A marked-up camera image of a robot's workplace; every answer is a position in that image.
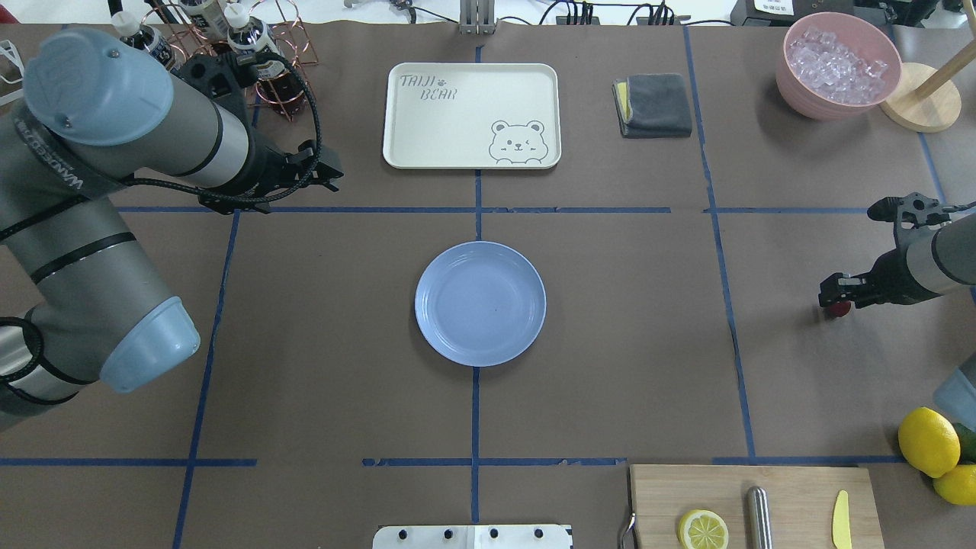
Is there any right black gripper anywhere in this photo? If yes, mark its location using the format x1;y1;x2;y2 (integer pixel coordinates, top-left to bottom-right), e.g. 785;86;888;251
819;194;962;309

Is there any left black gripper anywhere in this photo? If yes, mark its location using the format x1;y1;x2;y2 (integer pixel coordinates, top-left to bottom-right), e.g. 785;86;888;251
174;52;344;214

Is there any red strawberry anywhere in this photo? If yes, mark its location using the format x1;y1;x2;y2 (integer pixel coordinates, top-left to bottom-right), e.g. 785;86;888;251
825;301;852;317

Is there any blue round plate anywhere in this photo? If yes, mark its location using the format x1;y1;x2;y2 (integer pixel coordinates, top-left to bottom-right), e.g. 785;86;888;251
413;241;547;368

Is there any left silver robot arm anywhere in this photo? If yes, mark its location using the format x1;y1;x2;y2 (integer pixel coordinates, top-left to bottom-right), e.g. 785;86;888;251
1;27;344;429

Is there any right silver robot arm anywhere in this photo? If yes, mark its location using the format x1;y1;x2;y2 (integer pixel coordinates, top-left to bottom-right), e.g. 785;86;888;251
817;192;975;316

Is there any dark drink bottle middle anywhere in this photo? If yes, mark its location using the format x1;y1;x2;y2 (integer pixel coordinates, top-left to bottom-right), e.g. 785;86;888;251
223;2;306;117

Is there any dark drink bottle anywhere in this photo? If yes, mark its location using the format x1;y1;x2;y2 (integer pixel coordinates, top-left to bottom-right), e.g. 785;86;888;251
223;2;306;117
111;11;181;73
178;1;229;41

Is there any cream bear tray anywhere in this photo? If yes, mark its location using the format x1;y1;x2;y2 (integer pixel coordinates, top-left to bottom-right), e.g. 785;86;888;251
383;63;562;170

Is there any dark drink bottle back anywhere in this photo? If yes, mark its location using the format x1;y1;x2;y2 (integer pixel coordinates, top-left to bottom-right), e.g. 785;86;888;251
178;1;229;41

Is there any yellow lemon near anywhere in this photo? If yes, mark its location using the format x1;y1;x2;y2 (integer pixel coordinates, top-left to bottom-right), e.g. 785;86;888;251
898;406;962;479

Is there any yellow lemon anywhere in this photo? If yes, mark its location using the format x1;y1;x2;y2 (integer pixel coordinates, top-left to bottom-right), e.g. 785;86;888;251
932;464;975;506
898;406;962;479

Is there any green lime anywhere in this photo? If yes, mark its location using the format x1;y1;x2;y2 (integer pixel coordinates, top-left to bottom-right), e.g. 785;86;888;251
952;422;976;464

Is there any dark drink bottle front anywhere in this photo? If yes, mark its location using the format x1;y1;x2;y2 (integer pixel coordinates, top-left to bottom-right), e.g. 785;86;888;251
111;11;181;73

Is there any wooden stand with paper bag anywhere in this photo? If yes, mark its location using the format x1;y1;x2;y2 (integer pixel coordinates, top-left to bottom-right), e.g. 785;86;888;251
881;40;975;133

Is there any wooden cutting board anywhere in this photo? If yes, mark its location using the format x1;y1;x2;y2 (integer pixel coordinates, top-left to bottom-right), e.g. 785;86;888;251
630;464;885;548

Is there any pink bowl of ice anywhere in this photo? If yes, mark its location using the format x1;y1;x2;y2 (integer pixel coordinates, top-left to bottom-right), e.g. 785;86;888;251
776;11;902;120

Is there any yellow lemon far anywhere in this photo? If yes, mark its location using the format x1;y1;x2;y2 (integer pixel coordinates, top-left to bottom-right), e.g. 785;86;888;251
932;464;975;506

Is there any yellow plastic knife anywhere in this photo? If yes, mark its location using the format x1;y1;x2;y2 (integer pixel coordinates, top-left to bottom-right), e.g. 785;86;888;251
832;490;852;549

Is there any grey folded cloth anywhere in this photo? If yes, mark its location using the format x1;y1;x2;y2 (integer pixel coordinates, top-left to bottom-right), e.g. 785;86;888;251
612;73;692;139

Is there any lemon half slice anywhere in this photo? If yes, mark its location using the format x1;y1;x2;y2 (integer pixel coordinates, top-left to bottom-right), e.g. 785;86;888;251
676;509;730;548

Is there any white cup rack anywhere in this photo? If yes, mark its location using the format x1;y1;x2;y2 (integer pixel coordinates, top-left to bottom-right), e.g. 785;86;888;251
1;39;24;107

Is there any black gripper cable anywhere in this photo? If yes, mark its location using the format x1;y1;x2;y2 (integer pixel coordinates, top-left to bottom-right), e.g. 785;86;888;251
122;52;323;205

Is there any copper wire bottle rack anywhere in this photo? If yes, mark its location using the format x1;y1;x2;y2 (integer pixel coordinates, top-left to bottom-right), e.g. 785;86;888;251
140;1;319;121

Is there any aluminium frame post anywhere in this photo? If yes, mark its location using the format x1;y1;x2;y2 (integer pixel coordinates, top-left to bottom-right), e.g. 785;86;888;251
459;0;497;35

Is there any silver black-capped knife handle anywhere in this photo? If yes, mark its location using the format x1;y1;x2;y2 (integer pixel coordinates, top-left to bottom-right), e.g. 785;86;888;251
746;486;773;548

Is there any white camera mast base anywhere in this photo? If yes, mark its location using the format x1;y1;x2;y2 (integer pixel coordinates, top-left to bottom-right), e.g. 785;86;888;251
372;524;574;548

